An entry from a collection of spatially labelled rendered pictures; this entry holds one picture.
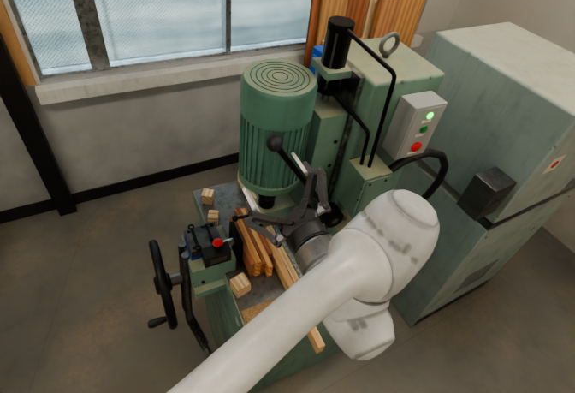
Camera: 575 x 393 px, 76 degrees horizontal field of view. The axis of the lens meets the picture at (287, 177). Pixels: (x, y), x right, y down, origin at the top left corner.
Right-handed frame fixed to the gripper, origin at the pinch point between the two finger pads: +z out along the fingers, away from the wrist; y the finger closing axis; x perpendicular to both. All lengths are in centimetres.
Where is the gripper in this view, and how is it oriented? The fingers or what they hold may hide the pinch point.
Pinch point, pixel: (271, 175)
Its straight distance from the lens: 82.6
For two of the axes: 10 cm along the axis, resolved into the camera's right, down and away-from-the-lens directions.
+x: -4.0, -4.7, -7.9
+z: -4.2, -6.7, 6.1
